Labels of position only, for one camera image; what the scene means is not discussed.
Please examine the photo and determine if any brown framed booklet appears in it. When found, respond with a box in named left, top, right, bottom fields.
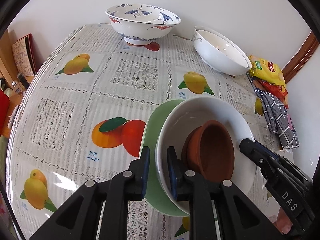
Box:
left=11, top=34, right=38, bottom=77

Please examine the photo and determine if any fruit print tablecloth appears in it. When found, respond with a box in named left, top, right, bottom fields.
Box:
left=6, top=24, right=281, bottom=238

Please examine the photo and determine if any brown clay bowl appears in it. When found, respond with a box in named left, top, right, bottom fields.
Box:
left=187, top=119, right=235, bottom=183
left=181, top=126, right=204, bottom=174

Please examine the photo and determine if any grey checked cloth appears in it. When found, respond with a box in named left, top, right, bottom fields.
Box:
left=246, top=73, right=300, bottom=150

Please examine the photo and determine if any red box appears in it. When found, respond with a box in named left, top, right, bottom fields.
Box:
left=0, top=90, right=10, bottom=132

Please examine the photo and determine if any lemon print inner bowl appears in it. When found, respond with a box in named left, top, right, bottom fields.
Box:
left=196, top=27, right=250, bottom=69

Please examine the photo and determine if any yellow chips bag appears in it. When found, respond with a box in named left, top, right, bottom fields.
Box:
left=249, top=55, right=286, bottom=86

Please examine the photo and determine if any large white patterned bowl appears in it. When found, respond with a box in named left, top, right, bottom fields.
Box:
left=193, top=25, right=252, bottom=76

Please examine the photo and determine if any white ceramic bowl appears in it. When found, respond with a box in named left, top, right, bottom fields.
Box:
left=154, top=96, right=258, bottom=215

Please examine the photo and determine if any green square plate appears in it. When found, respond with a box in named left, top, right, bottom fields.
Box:
left=141, top=99, right=188, bottom=217

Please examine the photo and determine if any brown wooden door frame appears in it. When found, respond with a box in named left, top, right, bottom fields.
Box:
left=282, top=31, right=319, bottom=83

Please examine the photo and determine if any red chips bag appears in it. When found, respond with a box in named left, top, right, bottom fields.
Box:
left=258, top=79, right=289, bottom=109

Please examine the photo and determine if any blue crane pattern bowl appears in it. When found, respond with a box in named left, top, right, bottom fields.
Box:
left=105, top=3, right=181, bottom=46

